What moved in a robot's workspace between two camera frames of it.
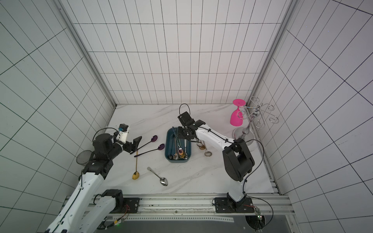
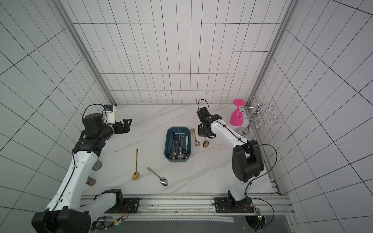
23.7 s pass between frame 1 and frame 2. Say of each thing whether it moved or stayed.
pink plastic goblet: stayed
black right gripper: moved
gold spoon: stayed
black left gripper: moved
